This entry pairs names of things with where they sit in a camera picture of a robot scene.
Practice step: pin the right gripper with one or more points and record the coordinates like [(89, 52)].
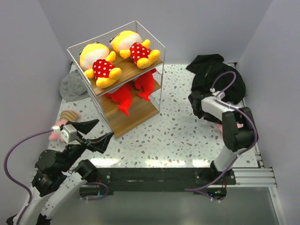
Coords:
[(214, 119)]

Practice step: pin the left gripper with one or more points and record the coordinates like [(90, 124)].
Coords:
[(100, 143)]

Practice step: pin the pink plush striped hat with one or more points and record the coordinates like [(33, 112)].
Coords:
[(220, 127), (65, 116)]

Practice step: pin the red shark plush front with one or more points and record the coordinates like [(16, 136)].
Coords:
[(123, 97)]

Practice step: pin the red shark plush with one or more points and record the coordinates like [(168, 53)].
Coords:
[(123, 97), (145, 82)]

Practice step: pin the red shark plush back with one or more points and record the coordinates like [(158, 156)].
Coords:
[(145, 82)]

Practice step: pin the yellow plush red dotted dress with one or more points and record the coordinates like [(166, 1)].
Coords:
[(96, 60)]

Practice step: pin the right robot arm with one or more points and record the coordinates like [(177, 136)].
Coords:
[(238, 130)]

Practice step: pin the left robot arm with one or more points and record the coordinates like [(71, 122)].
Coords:
[(59, 173)]

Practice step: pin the black jacket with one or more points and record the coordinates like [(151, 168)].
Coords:
[(207, 69)]

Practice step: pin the grey cloth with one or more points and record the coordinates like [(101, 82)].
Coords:
[(72, 87)]

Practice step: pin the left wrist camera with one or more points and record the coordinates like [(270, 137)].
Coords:
[(66, 132)]

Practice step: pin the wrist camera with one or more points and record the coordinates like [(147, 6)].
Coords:
[(217, 94), (66, 132)]

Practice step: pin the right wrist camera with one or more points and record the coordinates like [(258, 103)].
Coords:
[(217, 94)]

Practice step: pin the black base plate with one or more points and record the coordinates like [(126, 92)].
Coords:
[(157, 180)]

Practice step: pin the white wire wooden shelf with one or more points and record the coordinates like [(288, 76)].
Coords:
[(139, 111)]

